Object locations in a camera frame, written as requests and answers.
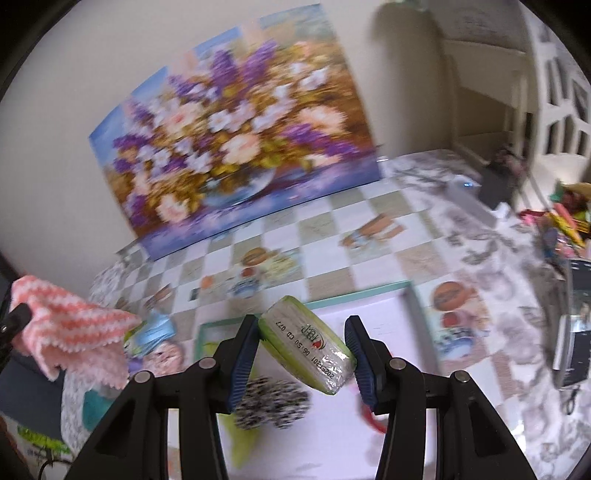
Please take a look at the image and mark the white tray teal rim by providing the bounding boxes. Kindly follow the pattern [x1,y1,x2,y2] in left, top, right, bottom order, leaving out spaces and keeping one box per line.
[193,280,440,480]

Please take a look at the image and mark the blue surgical face mask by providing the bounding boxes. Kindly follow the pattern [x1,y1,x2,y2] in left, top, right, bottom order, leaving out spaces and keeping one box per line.
[124,309,176,358]

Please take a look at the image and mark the green tissue packet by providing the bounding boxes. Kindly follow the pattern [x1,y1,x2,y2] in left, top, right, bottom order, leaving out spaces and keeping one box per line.
[259,296,356,395]

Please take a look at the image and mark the floral canvas painting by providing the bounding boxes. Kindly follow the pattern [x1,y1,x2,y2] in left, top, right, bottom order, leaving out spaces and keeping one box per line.
[89,4,381,259]

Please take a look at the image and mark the white shelf unit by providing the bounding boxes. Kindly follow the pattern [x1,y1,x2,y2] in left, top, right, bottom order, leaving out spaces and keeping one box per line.
[431,1,590,210]

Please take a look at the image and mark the grey floral tablecloth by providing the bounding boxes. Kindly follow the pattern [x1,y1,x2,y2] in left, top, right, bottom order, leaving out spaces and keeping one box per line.
[380,150,590,479]

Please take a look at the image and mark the lime green felt cloth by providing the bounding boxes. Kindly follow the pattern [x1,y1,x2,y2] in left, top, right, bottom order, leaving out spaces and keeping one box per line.
[195,341,260,470]

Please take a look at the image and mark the leopard print scrunchie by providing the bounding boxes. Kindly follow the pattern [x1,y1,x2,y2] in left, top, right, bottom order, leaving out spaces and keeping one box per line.
[233,377,311,430]

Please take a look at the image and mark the checkered vinyl tablecloth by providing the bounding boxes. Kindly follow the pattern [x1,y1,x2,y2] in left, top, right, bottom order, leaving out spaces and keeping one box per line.
[87,177,509,480]

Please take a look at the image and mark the teal plastic toy case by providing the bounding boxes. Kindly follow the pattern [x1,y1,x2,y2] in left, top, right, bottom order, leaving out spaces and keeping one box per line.
[82,386,119,431]

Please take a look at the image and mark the purple cartoon snack packet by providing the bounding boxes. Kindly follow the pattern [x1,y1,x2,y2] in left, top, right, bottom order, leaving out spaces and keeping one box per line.
[128,340,184,377]

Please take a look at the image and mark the pink white fuzzy cloth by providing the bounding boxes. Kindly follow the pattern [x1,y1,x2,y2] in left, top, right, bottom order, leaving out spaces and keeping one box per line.
[10,275,141,390]

